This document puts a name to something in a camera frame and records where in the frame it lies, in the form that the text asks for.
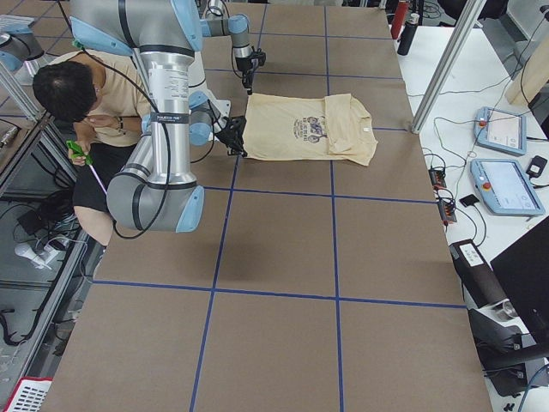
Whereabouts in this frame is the brown paper roll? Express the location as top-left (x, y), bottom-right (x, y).
top-left (449, 239), bottom-right (507, 307)

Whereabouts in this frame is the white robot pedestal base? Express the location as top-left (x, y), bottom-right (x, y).
top-left (188, 51), bottom-right (231, 146)

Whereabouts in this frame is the blue teach pendant far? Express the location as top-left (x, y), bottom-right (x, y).
top-left (474, 106), bottom-right (527, 156)

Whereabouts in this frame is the blue teach pendant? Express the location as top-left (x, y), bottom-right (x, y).
top-left (474, 106), bottom-right (527, 156)
top-left (470, 159), bottom-right (546, 217)

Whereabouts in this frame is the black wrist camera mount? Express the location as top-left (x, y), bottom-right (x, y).
top-left (249, 48), bottom-right (266, 69)

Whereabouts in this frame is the aluminium frame post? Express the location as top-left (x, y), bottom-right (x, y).
top-left (411, 0), bottom-right (486, 134)

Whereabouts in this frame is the black monitor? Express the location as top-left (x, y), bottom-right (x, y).
top-left (491, 219), bottom-right (548, 342)

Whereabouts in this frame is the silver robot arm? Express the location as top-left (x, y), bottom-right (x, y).
top-left (70, 1), bottom-right (264, 233)
top-left (201, 0), bottom-right (266, 95)

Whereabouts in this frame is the beige long sleeve graphic shirt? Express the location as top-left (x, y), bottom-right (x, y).
top-left (244, 94), bottom-right (377, 167)

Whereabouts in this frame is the blue teach pendant near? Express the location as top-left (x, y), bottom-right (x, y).
top-left (470, 159), bottom-right (546, 217)

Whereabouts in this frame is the green handled pink stick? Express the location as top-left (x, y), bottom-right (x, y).
top-left (65, 140), bottom-right (107, 195)

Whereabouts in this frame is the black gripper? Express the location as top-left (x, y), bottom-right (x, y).
top-left (214, 116), bottom-right (248, 157)
top-left (233, 49), bottom-right (257, 94)

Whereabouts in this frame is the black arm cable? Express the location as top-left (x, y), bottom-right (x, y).
top-left (68, 42), bottom-right (228, 239)

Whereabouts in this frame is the black power adapter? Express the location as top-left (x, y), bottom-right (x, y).
top-left (527, 155), bottom-right (548, 179)

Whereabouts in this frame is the seated person in beige shirt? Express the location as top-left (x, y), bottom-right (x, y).
top-left (32, 51), bottom-right (150, 246)

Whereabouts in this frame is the red white plastic basket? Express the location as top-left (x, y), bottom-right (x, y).
top-left (3, 377), bottom-right (52, 412)

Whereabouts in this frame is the red bottle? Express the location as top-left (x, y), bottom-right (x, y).
top-left (390, 0), bottom-right (409, 39)

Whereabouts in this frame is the orange black electronics box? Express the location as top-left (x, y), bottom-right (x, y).
top-left (428, 168), bottom-right (447, 190)

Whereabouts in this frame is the black water bottle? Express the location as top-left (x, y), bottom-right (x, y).
top-left (396, 13), bottom-right (420, 56)

